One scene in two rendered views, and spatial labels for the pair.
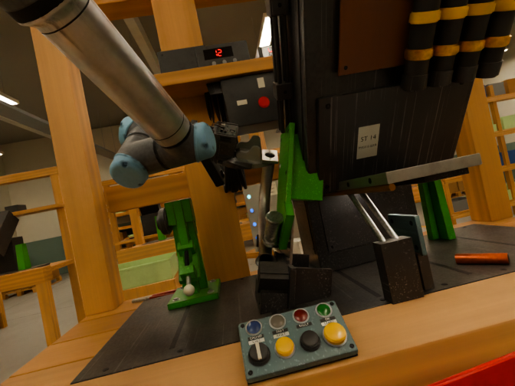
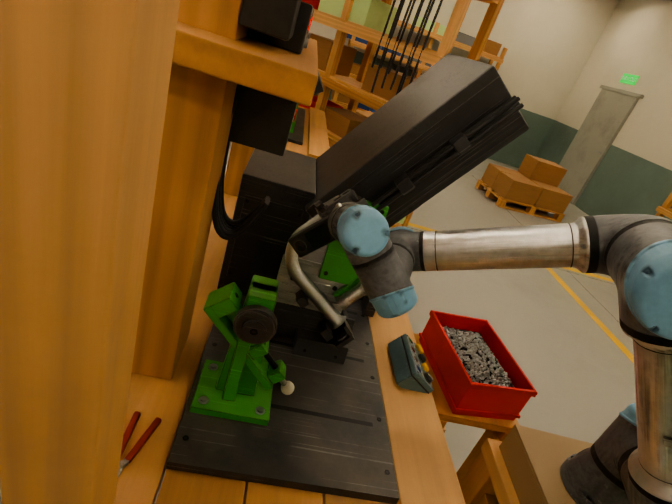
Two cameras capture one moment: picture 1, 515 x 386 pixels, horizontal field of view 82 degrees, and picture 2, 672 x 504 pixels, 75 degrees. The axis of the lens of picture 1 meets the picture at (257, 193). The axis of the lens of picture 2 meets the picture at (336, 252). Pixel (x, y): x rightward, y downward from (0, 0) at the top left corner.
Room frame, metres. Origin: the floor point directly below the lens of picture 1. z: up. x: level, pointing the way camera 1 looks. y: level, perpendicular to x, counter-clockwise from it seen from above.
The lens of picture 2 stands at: (0.80, 0.87, 1.60)
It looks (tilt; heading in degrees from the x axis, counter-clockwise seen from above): 26 degrees down; 264
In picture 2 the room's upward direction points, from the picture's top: 20 degrees clockwise
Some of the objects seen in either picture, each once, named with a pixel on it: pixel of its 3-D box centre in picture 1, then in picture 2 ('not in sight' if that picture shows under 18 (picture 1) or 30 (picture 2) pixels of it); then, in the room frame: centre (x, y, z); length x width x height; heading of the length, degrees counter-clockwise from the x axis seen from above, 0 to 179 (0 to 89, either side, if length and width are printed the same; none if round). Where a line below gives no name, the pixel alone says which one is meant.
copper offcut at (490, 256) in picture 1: (480, 258); not in sight; (0.63, -0.43, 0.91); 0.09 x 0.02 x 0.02; 47
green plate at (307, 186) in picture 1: (298, 171); (352, 236); (0.68, -0.10, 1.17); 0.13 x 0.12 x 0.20; 96
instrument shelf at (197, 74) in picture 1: (276, 77); (258, 41); (1.01, -0.14, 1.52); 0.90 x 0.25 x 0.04; 96
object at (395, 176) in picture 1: (374, 181); not in sight; (0.65, -0.26, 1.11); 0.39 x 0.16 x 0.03; 6
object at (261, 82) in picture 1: (251, 105); (267, 102); (0.94, -0.04, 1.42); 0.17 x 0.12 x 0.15; 96
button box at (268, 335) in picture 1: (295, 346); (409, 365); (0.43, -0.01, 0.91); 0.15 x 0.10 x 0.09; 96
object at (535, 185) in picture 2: not in sight; (528, 183); (-2.41, -5.96, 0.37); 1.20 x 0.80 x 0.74; 14
